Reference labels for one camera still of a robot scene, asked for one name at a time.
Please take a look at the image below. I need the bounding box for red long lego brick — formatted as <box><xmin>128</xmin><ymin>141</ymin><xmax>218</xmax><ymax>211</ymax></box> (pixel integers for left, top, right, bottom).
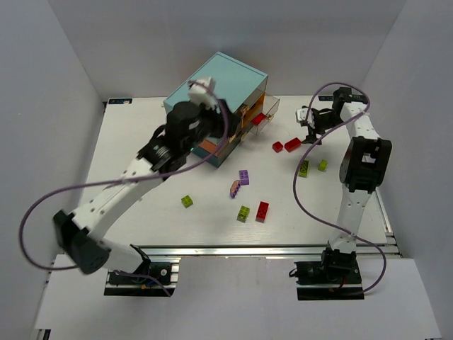
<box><xmin>284</xmin><ymin>137</ymin><xmax>302</xmax><ymax>152</ymax></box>

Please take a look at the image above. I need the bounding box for small red lego brick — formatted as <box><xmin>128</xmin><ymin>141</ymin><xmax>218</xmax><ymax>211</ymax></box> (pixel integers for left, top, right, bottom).
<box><xmin>272</xmin><ymin>142</ymin><xmax>284</xmax><ymax>153</ymax></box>

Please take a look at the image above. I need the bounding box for red curved lego piece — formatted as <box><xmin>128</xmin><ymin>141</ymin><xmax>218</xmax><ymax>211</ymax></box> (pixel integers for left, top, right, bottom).
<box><xmin>251</xmin><ymin>113</ymin><xmax>267</xmax><ymax>126</ymax></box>

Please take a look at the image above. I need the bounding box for clear drawer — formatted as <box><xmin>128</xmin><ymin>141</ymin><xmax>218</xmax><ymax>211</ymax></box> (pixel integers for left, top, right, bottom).
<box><xmin>241</xmin><ymin>93</ymin><xmax>280</xmax><ymax>135</ymax></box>

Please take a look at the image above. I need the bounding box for purple curved patterned lego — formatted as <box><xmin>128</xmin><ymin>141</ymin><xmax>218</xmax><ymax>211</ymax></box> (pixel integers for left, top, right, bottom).
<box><xmin>229</xmin><ymin>180</ymin><xmax>241</xmax><ymax>198</ymax></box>

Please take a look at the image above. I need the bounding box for red 2x3 lego brick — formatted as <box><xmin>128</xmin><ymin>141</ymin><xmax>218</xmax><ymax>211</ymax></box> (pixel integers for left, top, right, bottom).
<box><xmin>256</xmin><ymin>201</ymin><xmax>269</xmax><ymax>222</ymax></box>

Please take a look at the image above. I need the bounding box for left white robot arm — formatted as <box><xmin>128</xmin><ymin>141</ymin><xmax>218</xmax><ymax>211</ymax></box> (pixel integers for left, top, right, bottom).
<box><xmin>53</xmin><ymin>100</ymin><xmax>239</xmax><ymax>276</ymax></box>

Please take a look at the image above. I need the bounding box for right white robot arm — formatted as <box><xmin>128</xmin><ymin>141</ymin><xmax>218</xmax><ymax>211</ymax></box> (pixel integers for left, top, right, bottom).
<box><xmin>296</xmin><ymin>83</ymin><xmax>392</xmax><ymax>254</ymax></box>

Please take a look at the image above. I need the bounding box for small lime lego right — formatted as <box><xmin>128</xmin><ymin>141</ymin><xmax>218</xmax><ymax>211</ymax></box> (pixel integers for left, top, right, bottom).
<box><xmin>318</xmin><ymin>159</ymin><xmax>328</xmax><ymax>171</ymax></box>

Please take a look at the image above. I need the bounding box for lime 2x3 lego right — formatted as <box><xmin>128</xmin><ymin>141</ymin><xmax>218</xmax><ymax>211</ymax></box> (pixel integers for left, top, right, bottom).
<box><xmin>297</xmin><ymin>160</ymin><xmax>309</xmax><ymax>178</ymax></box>

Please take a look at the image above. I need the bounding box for teal orange drawer cabinet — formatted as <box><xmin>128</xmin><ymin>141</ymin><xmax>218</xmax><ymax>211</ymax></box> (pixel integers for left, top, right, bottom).
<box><xmin>163</xmin><ymin>52</ymin><xmax>269</xmax><ymax>168</ymax></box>

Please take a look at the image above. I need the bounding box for purple 2x3 lego brick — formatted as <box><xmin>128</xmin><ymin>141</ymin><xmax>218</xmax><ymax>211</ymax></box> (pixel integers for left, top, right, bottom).
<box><xmin>239</xmin><ymin>170</ymin><xmax>250</xmax><ymax>186</ymax></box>

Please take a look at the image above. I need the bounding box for lime 2x2 lego left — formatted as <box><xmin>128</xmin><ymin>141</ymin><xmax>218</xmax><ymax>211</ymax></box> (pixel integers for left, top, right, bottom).
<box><xmin>181</xmin><ymin>195</ymin><xmax>193</xmax><ymax>208</ymax></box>

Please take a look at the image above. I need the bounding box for lime patterned lego centre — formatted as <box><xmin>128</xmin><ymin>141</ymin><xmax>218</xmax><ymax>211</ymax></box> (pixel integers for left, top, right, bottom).
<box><xmin>236</xmin><ymin>205</ymin><xmax>250</xmax><ymax>222</ymax></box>

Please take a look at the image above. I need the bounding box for left blue label sticker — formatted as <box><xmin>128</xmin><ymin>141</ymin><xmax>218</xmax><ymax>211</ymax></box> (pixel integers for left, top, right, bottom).
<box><xmin>108</xmin><ymin>98</ymin><xmax>132</xmax><ymax>105</ymax></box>

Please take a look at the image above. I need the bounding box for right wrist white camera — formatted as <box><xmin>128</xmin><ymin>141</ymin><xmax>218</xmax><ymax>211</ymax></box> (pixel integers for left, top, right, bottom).
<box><xmin>295</xmin><ymin>107</ymin><xmax>314</xmax><ymax>128</ymax></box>

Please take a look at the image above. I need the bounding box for wrist white camera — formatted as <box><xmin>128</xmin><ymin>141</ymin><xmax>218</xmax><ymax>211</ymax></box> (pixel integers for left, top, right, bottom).
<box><xmin>295</xmin><ymin>107</ymin><xmax>314</xmax><ymax>128</ymax></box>
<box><xmin>188</xmin><ymin>76</ymin><xmax>217</xmax><ymax>109</ymax></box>

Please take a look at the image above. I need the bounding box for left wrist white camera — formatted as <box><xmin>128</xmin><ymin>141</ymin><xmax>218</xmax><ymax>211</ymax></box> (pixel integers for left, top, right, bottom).
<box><xmin>188</xmin><ymin>76</ymin><xmax>217</xmax><ymax>109</ymax></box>

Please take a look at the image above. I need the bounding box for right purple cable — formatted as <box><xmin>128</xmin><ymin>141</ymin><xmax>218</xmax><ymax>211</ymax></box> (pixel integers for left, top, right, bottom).
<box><xmin>292</xmin><ymin>82</ymin><xmax>387</xmax><ymax>294</ymax></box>

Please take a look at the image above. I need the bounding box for purple cable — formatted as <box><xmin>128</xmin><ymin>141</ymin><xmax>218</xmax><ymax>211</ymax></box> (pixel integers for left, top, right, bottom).
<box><xmin>18</xmin><ymin>80</ymin><xmax>231</xmax><ymax>297</ymax></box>
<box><xmin>292</xmin><ymin>82</ymin><xmax>387</xmax><ymax>294</ymax></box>

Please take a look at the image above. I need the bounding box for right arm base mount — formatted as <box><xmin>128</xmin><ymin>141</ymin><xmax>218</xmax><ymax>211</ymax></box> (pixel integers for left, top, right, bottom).
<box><xmin>288</xmin><ymin>247</ymin><xmax>365</xmax><ymax>301</ymax></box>

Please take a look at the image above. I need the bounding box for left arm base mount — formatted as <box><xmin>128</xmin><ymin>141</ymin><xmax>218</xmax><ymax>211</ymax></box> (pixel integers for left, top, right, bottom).
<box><xmin>103</xmin><ymin>246</ymin><xmax>178</xmax><ymax>298</ymax></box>

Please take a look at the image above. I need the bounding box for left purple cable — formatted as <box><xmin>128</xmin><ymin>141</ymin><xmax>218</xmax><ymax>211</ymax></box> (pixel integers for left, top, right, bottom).
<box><xmin>18</xmin><ymin>80</ymin><xmax>231</xmax><ymax>297</ymax></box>

